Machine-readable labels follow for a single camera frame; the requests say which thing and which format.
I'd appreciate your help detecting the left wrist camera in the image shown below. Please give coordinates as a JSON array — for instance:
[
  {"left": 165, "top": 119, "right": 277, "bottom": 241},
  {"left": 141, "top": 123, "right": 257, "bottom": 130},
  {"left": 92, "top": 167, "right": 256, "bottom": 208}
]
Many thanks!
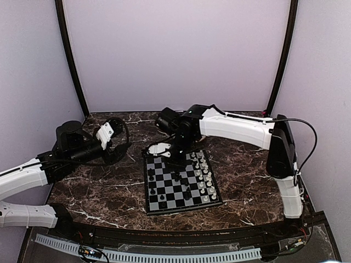
[{"left": 93, "top": 118, "right": 124, "bottom": 150}]

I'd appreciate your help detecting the right black frame post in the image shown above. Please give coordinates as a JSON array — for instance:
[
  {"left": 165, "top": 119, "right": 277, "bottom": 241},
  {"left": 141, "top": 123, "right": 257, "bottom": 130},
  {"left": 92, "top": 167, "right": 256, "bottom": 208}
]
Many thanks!
[{"left": 265, "top": 0, "right": 298, "bottom": 117}]

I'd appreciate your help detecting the black frame post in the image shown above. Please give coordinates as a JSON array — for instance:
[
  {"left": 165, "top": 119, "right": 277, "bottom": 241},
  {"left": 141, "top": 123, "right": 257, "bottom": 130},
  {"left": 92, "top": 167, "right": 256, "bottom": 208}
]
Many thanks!
[
  {"left": 265, "top": 0, "right": 298, "bottom": 117},
  {"left": 54, "top": 0, "right": 90, "bottom": 118}
]

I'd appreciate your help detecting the white slotted cable duct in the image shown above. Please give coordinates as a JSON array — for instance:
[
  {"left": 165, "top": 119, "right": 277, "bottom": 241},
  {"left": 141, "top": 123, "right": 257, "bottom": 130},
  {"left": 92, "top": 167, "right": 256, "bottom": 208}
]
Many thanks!
[{"left": 35, "top": 234, "right": 262, "bottom": 262}]

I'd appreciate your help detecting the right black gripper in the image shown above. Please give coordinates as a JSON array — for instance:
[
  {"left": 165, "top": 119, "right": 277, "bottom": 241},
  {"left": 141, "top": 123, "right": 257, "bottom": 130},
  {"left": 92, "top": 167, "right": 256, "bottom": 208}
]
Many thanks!
[{"left": 164, "top": 133, "right": 196, "bottom": 171}]

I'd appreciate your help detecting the black and grey chessboard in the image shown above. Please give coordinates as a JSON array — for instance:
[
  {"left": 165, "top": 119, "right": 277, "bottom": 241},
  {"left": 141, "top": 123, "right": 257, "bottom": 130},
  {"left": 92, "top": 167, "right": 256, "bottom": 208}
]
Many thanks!
[{"left": 143, "top": 150, "right": 223, "bottom": 216}]

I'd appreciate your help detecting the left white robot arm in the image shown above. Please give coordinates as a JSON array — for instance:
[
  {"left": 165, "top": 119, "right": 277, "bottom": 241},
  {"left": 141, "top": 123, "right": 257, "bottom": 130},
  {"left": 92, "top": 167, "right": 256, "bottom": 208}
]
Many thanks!
[{"left": 1, "top": 118, "right": 131, "bottom": 239}]

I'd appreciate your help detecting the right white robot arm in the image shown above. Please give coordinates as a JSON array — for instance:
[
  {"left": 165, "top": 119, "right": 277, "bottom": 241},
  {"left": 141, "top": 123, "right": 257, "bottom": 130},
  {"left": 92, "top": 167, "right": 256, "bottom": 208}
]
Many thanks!
[{"left": 148, "top": 104, "right": 303, "bottom": 238}]

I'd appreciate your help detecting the ceramic bird plate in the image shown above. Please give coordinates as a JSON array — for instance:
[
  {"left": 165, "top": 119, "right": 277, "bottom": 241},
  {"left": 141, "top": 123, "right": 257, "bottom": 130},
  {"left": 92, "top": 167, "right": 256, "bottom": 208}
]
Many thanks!
[{"left": 196, "top": 135, "right": 206, "bottom": 142}]

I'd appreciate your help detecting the left black frame post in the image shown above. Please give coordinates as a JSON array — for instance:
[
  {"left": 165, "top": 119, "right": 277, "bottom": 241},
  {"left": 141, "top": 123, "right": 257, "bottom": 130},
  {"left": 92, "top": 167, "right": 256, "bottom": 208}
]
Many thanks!
[{"left": 54, "top": 0, "right": 90, "bottom": 118}]

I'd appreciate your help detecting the black front rail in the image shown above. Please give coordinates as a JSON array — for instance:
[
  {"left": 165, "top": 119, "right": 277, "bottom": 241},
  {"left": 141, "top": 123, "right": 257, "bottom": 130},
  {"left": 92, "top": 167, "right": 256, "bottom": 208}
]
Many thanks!
[{"left": 69, "top": 221, "right": 287, "bottom": 246}]

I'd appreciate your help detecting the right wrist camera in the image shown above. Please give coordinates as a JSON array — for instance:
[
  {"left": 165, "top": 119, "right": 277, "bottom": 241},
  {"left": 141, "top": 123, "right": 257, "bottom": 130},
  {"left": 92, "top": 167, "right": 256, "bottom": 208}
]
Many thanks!
[{"left": 146, "top": 142, "right": 171, "bottom": 157}]

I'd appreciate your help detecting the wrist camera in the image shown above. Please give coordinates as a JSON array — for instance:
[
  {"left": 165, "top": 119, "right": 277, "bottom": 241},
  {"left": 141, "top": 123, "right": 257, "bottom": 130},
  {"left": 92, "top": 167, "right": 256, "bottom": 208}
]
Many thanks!
[
  {"left": 93, "top": 118, "right": 124, "bottom": 150},
  {"left": 146, "top": 142, "right": 171, "bottom": 157}
]

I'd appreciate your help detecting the green circuit board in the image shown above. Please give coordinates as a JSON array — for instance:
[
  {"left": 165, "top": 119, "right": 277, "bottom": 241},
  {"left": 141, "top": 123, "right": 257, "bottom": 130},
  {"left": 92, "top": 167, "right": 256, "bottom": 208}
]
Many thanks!
[{"left": 78, "top": 245, "right": 103, "bottom": 259}]

